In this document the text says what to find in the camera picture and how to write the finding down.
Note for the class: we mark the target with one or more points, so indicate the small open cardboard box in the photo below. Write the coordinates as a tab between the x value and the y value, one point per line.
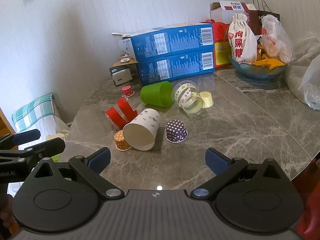
122	73

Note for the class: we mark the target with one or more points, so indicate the white leaf-print paper cup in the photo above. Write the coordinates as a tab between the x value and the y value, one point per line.
146	122

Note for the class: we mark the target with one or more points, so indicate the red striped plastic cup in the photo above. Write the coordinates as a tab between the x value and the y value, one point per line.
120	113

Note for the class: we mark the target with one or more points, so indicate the purple polka dot paper cup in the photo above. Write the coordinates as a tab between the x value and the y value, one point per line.
176	131

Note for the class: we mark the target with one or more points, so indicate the yellow polka dot paper cup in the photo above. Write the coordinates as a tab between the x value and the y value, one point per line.
208	99

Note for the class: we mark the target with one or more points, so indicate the yellow snack packets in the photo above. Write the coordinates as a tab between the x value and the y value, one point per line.
268	62

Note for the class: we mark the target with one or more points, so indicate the translucent white plastic bag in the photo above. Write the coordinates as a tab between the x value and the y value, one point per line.
308	80

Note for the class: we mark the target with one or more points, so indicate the red cloth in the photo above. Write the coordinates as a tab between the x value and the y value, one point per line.
308	192

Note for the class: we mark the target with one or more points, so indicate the white red-print plastic bag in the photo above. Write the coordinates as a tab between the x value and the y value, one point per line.
275	38

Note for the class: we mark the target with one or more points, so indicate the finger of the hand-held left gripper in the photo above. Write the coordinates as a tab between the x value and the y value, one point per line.
26	136
50	147

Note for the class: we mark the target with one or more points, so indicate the orange polka dot paper cup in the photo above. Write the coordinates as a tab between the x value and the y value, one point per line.
121	142

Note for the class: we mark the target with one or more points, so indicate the green and white packet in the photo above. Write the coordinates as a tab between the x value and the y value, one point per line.
58	136

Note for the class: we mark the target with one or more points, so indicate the red polka dot paper cup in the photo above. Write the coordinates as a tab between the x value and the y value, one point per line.
127	91

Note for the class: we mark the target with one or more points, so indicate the blue cardboard box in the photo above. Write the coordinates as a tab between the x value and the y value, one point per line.
175	66
170	40

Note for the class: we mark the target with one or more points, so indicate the black paper shopping bag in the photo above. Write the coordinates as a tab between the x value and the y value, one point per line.
256	17

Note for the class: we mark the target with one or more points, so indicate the clear patterned plastic cup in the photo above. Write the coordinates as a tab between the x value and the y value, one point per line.
187	96

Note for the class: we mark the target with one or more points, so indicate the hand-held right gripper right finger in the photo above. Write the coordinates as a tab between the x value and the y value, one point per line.
216	161

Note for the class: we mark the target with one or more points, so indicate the white and red open carton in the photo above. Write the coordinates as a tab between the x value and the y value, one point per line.
225	11

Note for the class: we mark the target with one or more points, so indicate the green plastic cup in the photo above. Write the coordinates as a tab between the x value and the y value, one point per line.
156	93

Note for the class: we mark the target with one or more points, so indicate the red and yellow box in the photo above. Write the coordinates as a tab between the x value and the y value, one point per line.
221	47

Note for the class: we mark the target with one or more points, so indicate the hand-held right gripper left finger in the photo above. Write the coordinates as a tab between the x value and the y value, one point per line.
100	158

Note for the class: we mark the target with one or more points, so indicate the blue glass bowl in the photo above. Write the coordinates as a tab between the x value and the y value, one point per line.
257	72

